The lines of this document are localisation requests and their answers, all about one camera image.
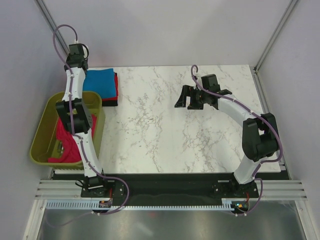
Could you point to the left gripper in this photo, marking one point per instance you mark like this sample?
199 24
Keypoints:
69 60

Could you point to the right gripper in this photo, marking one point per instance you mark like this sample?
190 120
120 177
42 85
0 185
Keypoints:
187 91

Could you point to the blue t shirt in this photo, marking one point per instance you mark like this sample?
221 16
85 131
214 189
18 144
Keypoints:
94 80

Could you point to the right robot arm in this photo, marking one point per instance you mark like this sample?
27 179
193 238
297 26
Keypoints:
260 137

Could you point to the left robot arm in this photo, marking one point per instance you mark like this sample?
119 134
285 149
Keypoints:
77 119

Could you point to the folded black t shirt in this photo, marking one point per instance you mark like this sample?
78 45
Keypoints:
110 103

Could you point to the folded red t shirt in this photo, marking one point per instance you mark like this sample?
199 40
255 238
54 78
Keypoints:
110 92

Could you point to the olive green plastic bin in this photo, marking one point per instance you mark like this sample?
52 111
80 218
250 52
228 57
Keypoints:
47 150

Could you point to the pink t shirt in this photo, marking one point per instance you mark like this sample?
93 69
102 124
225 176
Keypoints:
71 152

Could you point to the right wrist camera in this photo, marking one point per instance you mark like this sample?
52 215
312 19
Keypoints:
210 83

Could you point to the left aluminium frame post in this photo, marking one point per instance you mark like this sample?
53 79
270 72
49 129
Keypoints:
58 41

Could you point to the aluminium frame post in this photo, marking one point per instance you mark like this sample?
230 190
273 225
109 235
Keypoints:
275 34
58 41

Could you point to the right aluminium frame post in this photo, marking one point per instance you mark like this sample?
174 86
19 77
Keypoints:
275 34

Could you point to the white slotted cable duct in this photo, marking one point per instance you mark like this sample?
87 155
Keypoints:
101 205

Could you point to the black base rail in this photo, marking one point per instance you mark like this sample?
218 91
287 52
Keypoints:
169 188

